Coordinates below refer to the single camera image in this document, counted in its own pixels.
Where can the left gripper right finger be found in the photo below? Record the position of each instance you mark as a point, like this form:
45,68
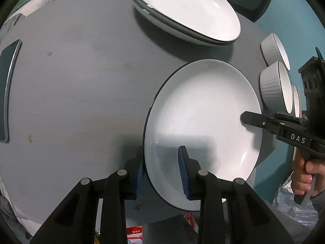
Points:
230,211

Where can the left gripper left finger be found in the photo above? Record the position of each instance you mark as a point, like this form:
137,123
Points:
74,219

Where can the black smartphone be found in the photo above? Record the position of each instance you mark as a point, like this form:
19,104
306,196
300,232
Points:
8,60

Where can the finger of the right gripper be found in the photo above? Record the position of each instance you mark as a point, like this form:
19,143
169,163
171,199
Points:
268,115
272,125

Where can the white bowl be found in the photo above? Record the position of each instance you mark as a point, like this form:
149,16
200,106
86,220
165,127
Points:
275,87
296,101
273,50

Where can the person right hand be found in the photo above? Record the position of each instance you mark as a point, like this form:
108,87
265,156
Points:
307,176

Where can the white plate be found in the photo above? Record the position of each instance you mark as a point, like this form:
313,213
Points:
200,107
173,28
213,19

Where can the white pillow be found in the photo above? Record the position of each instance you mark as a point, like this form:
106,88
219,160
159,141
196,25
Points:
30,7

